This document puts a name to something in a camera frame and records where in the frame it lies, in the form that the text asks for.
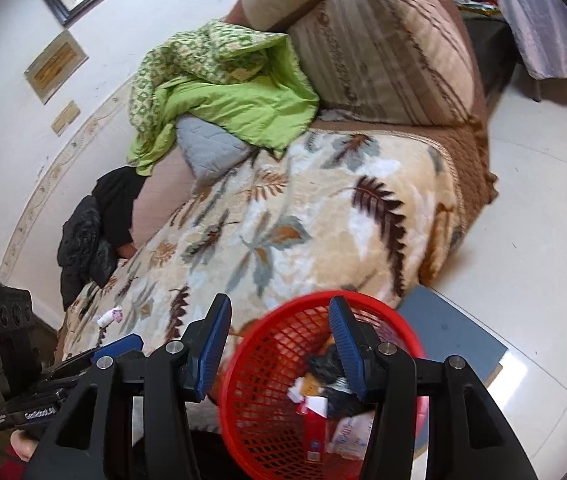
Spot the white and blue packet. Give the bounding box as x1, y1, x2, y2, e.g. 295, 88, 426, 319
330, 414, 377, 462

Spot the blue floor mat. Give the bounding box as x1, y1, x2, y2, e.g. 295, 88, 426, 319
395, 285, 507, 412

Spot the person's left hand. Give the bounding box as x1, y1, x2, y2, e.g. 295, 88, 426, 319
10, 432, 40, 462

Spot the purple table cloth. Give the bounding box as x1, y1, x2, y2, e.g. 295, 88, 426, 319
494, 0, 567, 82

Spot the brown sofa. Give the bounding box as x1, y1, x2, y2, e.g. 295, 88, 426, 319
223, 0, 500, 287

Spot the pink sofa sheet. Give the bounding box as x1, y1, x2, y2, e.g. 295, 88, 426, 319
130, 147, 197, 257

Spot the black puffer jacket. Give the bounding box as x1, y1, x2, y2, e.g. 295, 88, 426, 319
56, 195, 120, 312

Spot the green quilt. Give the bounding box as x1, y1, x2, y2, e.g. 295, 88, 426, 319
125, 19, 321, 177

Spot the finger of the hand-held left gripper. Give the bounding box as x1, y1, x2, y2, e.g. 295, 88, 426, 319
43, 332, 145, 386

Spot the small white pink wrapper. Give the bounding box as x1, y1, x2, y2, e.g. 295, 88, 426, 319
98, 305, 124, 327

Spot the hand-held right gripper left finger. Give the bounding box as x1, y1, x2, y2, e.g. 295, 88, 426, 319
28, 292, 234, 480

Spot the framed wall certificate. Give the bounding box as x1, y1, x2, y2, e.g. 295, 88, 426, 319
23, 29, 89, 106

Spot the leaf print blanket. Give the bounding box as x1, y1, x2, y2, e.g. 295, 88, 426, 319
60, 127, 460, 427

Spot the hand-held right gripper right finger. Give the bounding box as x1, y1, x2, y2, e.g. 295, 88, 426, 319
328, 296, 539, 480

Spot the small wall plaque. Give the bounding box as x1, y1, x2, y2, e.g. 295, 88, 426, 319
50, 100, 82, 136

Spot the black cloth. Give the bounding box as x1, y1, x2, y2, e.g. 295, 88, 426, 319
92, 165, 146, 259

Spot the red torn carton box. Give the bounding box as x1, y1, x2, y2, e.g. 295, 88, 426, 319
297, 400, 335, 462

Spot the red plastic mesh basket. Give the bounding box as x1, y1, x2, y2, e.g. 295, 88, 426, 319
216, 290, 427, 480

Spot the dark side cabinet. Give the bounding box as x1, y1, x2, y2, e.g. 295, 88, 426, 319
460, 9, 520, 107

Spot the grey quilted pillow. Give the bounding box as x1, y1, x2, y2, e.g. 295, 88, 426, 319
175, 114, 260, 182

